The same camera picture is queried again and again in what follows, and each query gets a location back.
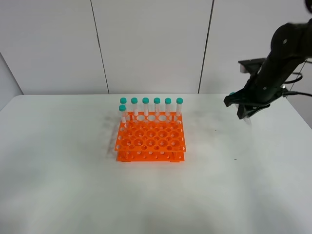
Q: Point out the second row left tube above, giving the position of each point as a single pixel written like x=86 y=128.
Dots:
x=123 y=112

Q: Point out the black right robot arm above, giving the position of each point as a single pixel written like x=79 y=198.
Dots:
x=291 y=46

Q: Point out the orange test tube rack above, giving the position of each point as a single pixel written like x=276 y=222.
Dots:
x=151 y=138

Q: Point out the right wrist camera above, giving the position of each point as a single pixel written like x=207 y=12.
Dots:
x=251 y=65

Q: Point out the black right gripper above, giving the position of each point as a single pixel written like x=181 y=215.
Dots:
x=261 y=88

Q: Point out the teal-capped test tube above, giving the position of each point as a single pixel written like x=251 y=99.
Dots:
x=245 y=119

